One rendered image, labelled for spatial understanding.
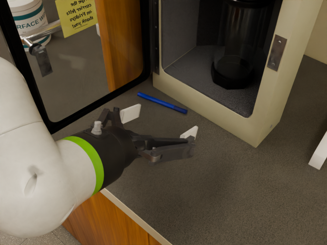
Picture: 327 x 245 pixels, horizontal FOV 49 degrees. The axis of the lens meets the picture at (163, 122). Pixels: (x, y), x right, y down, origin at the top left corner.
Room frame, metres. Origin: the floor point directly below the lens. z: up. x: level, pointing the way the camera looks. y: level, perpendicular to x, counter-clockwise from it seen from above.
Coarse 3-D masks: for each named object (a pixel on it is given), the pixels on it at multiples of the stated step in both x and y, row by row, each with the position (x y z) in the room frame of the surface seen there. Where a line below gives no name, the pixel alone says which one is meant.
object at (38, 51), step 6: (36, 48) 0.52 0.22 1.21; (42, 48) 0.51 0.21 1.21; (36, 54) 0.50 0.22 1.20; (42, 54) 0.51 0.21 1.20; (42, 60) 0.51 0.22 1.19; (48, 60) 0.52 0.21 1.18; (42, 66) 0.51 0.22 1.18; (48, 66) 0.51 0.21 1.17; (42, 72) 0.50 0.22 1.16; (48, 72) 0.51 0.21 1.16
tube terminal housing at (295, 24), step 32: (160, 0) 0.70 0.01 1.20; (288, 0) 0.52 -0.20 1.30; (320, 0) 0.58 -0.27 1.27; (160, 32) 0.70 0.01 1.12; (288, 32) 0.51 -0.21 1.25; (160, 64) 0.70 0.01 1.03; (288, 64) 0.53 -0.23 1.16; (192, 96) 0.63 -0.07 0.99; (288, 96) 0.59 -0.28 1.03; (224, 128) 0.56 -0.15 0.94; (256, 128) 0.51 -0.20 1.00
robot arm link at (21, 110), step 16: (0, 64) 0.33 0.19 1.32; (0, 80) 0.31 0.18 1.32; (16, 80) 0.32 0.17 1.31; (0, 96) 0.29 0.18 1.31; (16, 96) 0.30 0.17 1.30; (0, 112) 0.27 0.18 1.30; (16, 112) 0.28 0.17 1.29; (32, 112) 0.30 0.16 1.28; (0, 128) 0.26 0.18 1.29; (16, 128) 0.27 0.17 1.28
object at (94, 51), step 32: (32, 0) 0.53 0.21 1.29; (64, 0) 0.57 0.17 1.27; (96, 0) 0.61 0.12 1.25; (128, 0) 0.66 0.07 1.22; (32, 32) 0.52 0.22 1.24; (64, 32) 0.56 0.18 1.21; (96, 32) 0.61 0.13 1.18; (128, 32) 0.66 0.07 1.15; (32, 64) 0.51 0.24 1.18; (64, 64) 0.55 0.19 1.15; (96, 64) 0.60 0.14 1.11; (128, 64) 0.65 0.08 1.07; (64, 96) 0.54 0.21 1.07; (96, 96) 0.59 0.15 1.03
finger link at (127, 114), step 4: (140, 104) 0.54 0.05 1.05; (128, 108) 0.51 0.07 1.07; (132, 108) 0.51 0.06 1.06; (136, 108) 0.52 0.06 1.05; (140, 108) 0.53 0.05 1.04; (120, 112) 0.49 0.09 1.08; (124, 112) 0.49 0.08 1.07; (128, 112) 0.50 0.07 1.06; (132, 112) 0.51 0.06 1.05; (136, 112) 0.52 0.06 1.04; (120, 116) 0.48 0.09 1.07; (124, 116) 0.49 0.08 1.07; (128, 116) 0.50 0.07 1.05; (132, 116) 0.51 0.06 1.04; (136, 116) 0.52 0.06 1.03; (124, 120) 0.49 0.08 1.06; (128, 120) 0.50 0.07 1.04
